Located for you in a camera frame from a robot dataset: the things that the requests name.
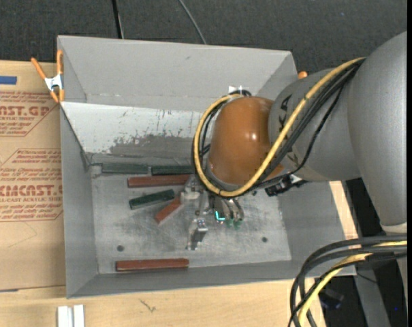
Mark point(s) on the black cylinder on white bracket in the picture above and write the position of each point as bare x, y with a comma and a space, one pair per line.
281, 186

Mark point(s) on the dark green flat block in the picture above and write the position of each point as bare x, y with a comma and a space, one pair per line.
151, 199
124, 168
171, 170

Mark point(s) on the red-brown flat block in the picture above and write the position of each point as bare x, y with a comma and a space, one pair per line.
152, 264
167, 211
156, 181

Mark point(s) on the brown cardboard board, red print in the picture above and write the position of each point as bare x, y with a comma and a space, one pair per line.
28, 244

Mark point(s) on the grey metal bin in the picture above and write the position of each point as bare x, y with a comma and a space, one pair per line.
158, 73

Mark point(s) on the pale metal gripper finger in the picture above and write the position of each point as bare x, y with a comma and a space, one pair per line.
199, 230
193, 192

